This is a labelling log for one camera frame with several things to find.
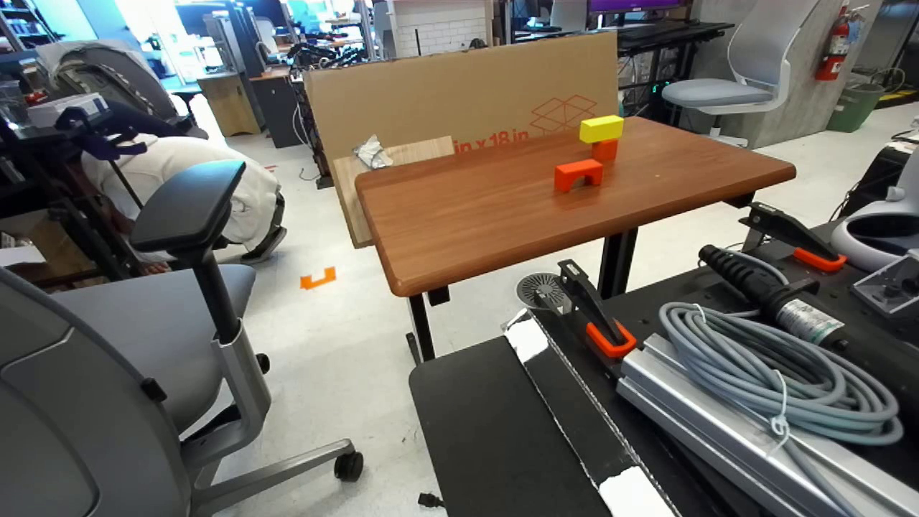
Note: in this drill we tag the orange arch block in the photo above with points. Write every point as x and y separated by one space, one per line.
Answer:
577 176

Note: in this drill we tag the orange square block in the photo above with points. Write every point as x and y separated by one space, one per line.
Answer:
607 154

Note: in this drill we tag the yellow rectangular block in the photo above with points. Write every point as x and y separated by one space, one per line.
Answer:
600 127

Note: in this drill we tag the black table leg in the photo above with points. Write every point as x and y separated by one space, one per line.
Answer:
422 325
616 259

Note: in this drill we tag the small open cardboard box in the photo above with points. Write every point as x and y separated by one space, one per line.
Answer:
411 150

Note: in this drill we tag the large brown cardboard sheet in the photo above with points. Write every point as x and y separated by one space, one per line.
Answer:
459 90

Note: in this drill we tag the wooden cabinet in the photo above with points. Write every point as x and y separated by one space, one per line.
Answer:
230 104

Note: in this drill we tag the grey office chair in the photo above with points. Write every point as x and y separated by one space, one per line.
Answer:
125 335

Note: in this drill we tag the white office chair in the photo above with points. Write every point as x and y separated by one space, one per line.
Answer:
755 67

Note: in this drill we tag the green bin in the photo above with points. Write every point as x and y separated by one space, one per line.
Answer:
853 107

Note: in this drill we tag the white rounded machine housing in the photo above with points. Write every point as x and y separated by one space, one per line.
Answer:
884 226

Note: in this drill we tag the clear plastic box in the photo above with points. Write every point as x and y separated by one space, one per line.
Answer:
890 283

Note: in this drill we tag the red fire extinguisher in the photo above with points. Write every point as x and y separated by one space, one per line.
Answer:
837 44

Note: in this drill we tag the orange bracket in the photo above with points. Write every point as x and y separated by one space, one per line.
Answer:
316 279

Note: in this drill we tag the aluminium extrusion rail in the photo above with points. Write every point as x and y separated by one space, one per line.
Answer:
727 440

